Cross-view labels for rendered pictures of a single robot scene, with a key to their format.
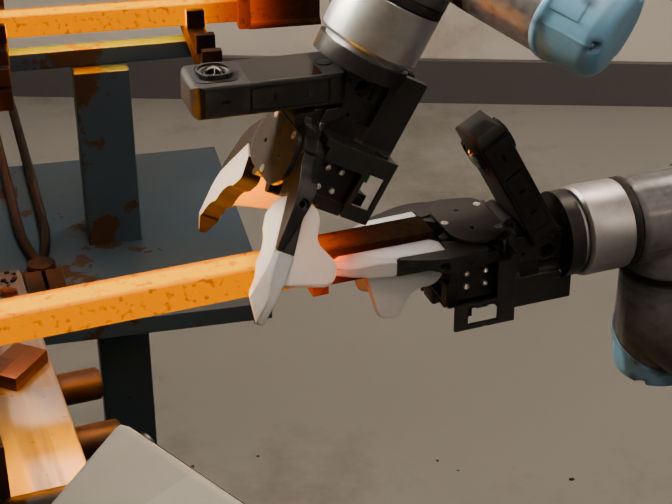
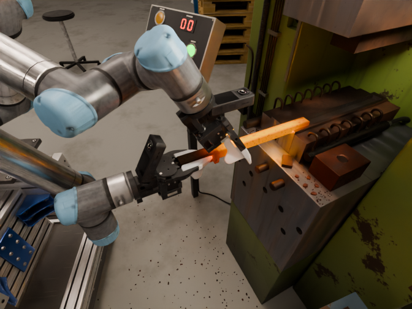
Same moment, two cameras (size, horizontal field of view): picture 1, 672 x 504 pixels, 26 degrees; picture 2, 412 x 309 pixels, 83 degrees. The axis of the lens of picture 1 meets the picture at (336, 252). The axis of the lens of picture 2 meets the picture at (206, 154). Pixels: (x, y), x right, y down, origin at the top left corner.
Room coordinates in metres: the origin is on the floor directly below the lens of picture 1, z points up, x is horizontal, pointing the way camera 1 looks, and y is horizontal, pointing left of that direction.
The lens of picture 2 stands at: (1.41, -0.05, 1.42)
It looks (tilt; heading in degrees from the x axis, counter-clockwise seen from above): 44 degrees down; 174
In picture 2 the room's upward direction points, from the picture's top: straight up
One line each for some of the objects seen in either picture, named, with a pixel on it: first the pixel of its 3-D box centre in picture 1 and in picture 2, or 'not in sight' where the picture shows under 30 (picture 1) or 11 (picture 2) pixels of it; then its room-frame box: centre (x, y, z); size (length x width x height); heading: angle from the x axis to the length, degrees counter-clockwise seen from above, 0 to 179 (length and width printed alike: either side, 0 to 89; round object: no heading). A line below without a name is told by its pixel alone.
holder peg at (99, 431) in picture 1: (95, 440); (262, 167); (0.92, 0.19, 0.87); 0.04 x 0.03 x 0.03; 110
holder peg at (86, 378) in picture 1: (76, 387); (276, 184); (0.99, 0.21, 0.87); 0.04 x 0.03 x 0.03; 110
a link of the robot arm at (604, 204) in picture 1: (586, 225); (121, 189); (1.05, -0.21, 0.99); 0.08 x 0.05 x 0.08; 20
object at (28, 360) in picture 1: (16, 366); (287, 161); (0.95, 0.25, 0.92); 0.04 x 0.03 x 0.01; 157
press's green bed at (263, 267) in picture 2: not in sight; (289, 231); (0.83, 0.48, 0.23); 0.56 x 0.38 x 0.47; 110
